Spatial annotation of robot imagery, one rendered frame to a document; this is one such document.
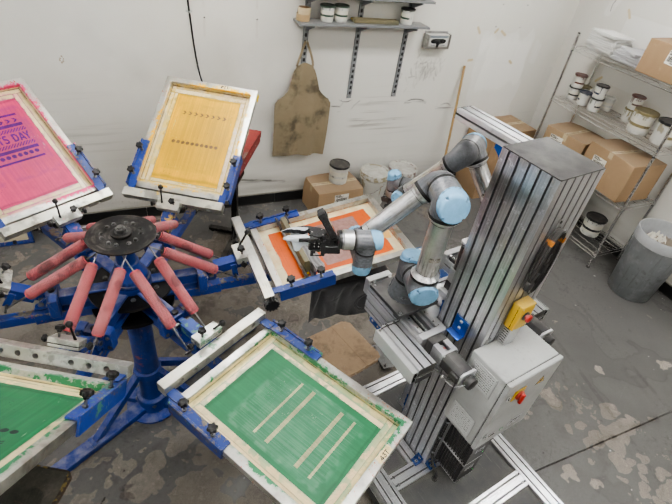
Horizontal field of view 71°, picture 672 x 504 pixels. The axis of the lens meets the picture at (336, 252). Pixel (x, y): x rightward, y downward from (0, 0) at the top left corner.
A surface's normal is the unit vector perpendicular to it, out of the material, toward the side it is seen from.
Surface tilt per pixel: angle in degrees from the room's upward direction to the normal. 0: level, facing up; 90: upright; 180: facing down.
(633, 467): 0
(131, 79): 90
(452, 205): 83
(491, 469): 0
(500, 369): 0
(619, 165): 87
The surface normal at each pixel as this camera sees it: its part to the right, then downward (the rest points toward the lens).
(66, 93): 0.39, 0.62
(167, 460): 0.13, -0.77
